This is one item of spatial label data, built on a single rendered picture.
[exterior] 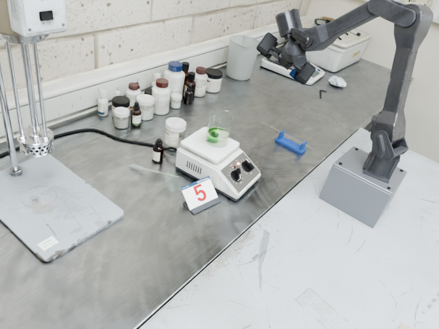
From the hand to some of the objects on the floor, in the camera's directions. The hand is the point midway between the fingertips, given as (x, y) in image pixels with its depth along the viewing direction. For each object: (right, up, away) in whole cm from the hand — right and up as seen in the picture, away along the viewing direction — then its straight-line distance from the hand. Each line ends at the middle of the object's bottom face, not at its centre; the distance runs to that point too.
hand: (282, 62), depth 122 cm
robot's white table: (0, -124, +21) cm, 126 cm away
